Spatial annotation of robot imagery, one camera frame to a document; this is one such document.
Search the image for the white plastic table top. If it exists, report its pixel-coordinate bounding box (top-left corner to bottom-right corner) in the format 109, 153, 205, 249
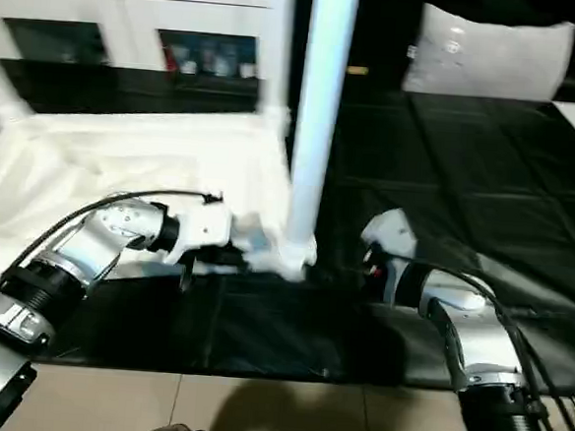
0, 86, 332, 318

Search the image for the white plastic table leg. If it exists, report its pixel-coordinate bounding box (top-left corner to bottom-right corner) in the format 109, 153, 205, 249
280, 0, 361, 273
0, 59, 38, 128
255, 0, 300, 129

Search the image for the black work mat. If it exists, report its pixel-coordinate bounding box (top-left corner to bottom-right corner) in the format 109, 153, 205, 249
0, 56, 575, 400

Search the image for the black box with gold label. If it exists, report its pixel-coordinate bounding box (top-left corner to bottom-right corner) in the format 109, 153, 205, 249
287, 0, 428, 96

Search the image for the grey cushion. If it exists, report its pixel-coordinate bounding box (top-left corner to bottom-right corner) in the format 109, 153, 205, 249
403, 0, 575, 104

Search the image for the white glass-door cabinet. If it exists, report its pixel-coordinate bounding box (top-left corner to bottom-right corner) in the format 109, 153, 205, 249
0, 0, 280, 84

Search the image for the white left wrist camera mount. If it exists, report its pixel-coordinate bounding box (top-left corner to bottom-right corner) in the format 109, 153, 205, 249
161, 200, 235, 273

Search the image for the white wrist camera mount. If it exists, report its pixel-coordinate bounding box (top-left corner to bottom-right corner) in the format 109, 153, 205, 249
356, 205, 424, 305
161, 200, 235, 273

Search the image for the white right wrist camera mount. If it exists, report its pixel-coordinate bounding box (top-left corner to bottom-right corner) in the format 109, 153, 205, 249
356, 205, 424, 305

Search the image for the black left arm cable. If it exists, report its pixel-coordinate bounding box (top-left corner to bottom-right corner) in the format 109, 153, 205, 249
4, 175, 225, 296

